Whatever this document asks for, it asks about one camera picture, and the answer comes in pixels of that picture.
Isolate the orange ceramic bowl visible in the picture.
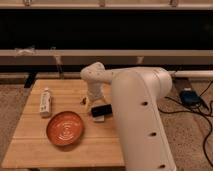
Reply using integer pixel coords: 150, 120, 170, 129
46, 111, 84, 146

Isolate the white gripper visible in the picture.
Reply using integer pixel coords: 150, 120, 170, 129
86, 82, 108, 114

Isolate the white plastic bottle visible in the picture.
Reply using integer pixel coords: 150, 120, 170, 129
39, 88, 51, 118

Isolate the black rectangular block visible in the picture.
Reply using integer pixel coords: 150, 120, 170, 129
91, 104, 112, 117

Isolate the blue power adapter box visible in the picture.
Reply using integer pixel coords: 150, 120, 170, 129
179, 88, 200, 106

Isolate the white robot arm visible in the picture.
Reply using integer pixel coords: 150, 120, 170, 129
80, 62, 177, 171

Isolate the black table leg bracket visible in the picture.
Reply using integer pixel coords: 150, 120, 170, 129
24, 72, 37, 88

